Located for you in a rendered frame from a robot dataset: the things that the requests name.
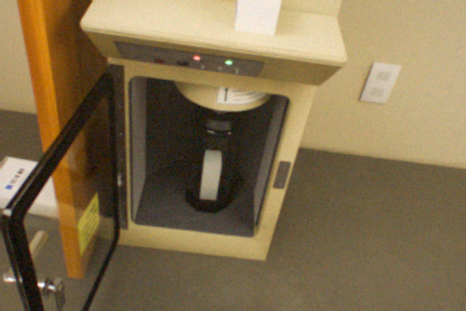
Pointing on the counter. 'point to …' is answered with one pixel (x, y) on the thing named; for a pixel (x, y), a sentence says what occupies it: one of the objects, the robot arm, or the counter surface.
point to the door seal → (46, 183)
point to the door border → (33, 189)
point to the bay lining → (157, 135)
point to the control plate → (189, 59)
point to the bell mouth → (222, 96)
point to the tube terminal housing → (293, 125)
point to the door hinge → (120, 140)
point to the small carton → (257, 15)
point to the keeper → (281, 175)
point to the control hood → (221, 35)
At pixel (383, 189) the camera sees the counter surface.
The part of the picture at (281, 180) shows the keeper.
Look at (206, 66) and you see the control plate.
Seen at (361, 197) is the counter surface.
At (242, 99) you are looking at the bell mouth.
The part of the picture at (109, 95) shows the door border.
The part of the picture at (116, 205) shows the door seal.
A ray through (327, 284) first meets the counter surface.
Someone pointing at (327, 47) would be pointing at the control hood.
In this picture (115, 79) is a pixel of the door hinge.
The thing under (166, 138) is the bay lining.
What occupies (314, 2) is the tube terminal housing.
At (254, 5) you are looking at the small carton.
